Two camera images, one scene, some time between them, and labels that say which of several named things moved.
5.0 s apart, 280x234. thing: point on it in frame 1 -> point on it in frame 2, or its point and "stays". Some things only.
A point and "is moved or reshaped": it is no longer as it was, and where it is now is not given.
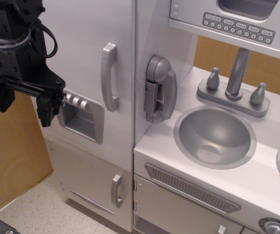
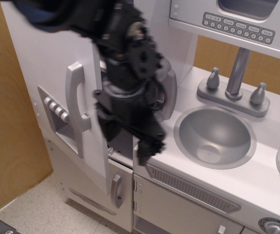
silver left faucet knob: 213,81 stays
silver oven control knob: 274,225 stays
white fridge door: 82,29 is moved or reshaped
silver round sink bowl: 215,137 stays
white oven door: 177,214 stays
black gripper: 25,68 -> 135,106
